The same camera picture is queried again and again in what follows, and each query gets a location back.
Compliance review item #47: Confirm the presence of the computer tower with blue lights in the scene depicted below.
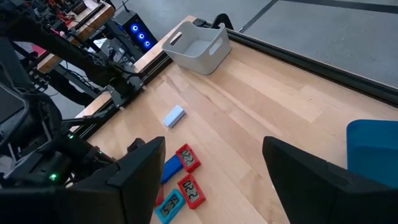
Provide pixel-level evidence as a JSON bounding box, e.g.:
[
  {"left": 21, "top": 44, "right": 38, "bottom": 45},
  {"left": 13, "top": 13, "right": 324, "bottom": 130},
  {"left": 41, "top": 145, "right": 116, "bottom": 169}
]
[{"left": 114, "top": 8, "right": 159, "bottom": 54}]

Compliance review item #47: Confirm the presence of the teal blue bin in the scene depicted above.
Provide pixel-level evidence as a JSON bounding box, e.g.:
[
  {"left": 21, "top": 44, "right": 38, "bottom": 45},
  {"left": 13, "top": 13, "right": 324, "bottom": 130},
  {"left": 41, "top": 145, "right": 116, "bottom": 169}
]
[{"left": 346, "top": 119, "right": 398, "bottom": 189}]

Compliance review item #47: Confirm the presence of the red digital clock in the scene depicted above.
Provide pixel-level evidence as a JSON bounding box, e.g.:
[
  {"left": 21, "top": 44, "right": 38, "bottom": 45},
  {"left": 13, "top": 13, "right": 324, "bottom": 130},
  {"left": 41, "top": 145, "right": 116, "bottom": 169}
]
[
  {"left": 175, "top": 143, "right": 201, "bottom": 174},
  {"left": 177, "top": 173, "right": 206, "bottom": 210}
]

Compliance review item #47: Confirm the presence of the light blue rectangular box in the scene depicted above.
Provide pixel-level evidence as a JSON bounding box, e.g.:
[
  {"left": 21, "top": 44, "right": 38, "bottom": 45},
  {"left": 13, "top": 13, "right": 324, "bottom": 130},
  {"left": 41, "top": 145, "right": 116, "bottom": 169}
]
[{"left": 162, "top": 105, "right": 187, "bottom": 129}]

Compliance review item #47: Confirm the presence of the teal digital clock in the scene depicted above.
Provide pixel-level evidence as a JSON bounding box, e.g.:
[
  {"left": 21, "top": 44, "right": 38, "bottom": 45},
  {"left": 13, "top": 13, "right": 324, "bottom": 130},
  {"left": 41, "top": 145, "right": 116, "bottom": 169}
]
[{"left": 154, "top": 189, "right": 187, "bottom": 224}]

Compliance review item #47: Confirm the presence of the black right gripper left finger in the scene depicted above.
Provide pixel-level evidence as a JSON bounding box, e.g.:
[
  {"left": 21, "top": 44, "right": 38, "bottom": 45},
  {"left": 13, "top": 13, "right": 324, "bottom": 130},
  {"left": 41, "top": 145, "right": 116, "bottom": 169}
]
[{"left": 105, "top": 136, "right": 166, "bottom": 224}]

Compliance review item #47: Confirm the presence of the wooden workbench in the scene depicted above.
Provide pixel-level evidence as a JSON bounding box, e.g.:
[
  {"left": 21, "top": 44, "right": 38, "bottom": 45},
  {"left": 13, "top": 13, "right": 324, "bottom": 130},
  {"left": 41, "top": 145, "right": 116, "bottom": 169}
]
[{"left": 36, "top": 0, "right": 116, "bottom": 74}]

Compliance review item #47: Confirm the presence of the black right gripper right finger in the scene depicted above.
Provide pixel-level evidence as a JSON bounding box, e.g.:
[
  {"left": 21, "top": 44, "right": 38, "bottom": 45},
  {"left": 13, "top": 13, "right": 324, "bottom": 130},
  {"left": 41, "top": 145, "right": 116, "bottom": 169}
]
[{"left": 262, "top": 136, "right": 398, "bottom": 224}]

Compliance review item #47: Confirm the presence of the black frame clamp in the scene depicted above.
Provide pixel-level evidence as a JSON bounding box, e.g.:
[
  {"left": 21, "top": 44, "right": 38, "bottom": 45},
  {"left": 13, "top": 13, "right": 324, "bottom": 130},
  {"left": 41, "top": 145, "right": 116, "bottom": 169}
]
[{"left": 211, "top": 13, "right": 234, "bottom": 31}]

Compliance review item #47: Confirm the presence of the grey plastic bin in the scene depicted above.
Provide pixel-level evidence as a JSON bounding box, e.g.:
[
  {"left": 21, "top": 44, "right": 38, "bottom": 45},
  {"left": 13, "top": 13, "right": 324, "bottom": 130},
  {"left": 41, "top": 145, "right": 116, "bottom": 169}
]
[{"left": 161, "top": 21, "right": 233, "bottom": 76}]

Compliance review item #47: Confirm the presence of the dark blue rectangular block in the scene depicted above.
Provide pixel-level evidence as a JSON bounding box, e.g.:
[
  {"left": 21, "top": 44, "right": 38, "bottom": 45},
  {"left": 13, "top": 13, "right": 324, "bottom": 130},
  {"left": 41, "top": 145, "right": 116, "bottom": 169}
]
[{"left": 160, "top": 154, "right": 184, "bottom": 185}]

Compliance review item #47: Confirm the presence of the black metal table frame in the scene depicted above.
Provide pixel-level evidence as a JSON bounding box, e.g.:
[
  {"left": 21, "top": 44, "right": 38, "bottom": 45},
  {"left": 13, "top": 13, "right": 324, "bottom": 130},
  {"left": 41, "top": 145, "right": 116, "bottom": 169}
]
[{"left": 70, "top": 14, "right": 398, "bottom": 141}]

